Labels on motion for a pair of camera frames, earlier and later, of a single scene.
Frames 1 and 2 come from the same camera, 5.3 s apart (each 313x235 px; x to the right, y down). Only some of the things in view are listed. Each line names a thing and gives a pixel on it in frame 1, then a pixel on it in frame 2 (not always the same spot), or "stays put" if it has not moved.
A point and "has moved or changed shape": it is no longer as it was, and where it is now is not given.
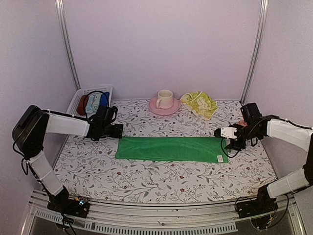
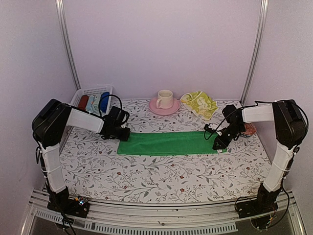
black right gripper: [236, 146] to [222, 142]
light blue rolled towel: [89, 108] stays put
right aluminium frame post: [257, 52] stays put
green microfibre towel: [190, 149] has moved or changed shape
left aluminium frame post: [66, 32] stays put
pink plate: [153, 109] stays put
